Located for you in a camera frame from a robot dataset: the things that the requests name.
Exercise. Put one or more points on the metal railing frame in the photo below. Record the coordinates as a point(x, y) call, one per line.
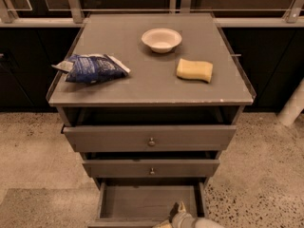
point(226, 13)

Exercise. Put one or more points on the white pipe leg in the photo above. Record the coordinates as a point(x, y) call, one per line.
point(293, 107)

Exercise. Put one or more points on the grey top drawer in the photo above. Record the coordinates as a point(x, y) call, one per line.
point(152, 129)

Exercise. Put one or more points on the grey drawer cabinet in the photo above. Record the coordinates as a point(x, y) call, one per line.
point(153, 81)

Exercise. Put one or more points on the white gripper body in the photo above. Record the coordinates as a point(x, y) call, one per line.
point(181, 219)

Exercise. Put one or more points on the grey bottom drawer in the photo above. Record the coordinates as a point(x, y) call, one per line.
point(144, 202)

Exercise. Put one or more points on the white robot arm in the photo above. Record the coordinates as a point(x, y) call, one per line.
point(206, 223)

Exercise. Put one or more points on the white bowl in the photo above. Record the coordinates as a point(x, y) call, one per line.
point(161, 40)

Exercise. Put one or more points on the grey middle drawer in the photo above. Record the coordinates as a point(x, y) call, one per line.
point(188, 164)

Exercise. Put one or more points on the yellow sponge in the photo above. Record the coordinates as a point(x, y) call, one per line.
point(194, 70)

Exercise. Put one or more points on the blue chip bag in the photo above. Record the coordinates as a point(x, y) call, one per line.
point(92, 68)

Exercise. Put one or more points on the grey drawer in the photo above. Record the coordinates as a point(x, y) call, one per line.
point(188, 164)
point(152, 129)
point(144, 202)

